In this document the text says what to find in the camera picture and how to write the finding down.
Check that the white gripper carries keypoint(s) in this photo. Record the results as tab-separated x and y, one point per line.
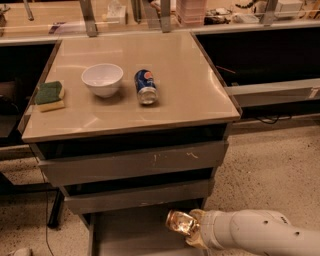
207	227

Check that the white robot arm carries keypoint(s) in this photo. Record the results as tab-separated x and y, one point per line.
260	232

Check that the middle grey drawer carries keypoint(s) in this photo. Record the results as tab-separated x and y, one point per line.
138	197

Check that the grey drawer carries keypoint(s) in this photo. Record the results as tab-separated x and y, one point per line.
136	163
138	197

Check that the open bottom drawer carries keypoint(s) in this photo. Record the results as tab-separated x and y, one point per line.
139	231

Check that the top grey drawer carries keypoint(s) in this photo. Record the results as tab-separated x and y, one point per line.
136	163

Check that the grey drawer cabinet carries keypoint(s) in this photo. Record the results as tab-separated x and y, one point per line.
192	106

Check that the blue pepsi can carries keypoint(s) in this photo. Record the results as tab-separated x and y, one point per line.
147	92

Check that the white bowl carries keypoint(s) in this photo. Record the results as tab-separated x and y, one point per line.
103	80

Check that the green yellow sponge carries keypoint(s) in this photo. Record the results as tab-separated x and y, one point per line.
50	96

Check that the pink stacked containers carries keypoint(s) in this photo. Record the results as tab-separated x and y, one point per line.
190	12

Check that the white tissue box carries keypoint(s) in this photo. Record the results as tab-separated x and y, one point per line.
116	13

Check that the white box on shelf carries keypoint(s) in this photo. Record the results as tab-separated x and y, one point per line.
288	8

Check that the grey metal post right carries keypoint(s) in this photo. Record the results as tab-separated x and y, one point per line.
268	15

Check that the grey metal post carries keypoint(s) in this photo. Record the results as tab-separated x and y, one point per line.
165	16
88	17
268	15

